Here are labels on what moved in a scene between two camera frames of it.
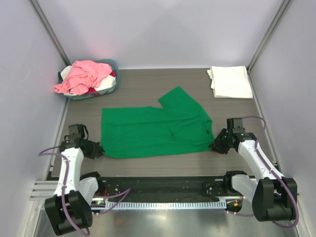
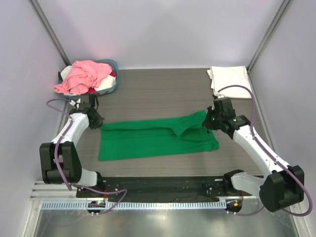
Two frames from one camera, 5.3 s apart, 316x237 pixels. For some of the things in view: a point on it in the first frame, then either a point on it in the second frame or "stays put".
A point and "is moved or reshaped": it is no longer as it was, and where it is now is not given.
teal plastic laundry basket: x=95 y=94 stays put
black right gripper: x=219 y=142 -> x=208 y=121
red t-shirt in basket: x=92 y=90 stays put
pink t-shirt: x=83 y=74 stays put
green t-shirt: x=179 y=126 is moved or reshaped
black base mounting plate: x=166 y=187 stays put
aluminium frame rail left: x=39 y=14 stays put
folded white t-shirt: x=230 y=81 stays put
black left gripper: x=94 y=148 -> x=91 y=99
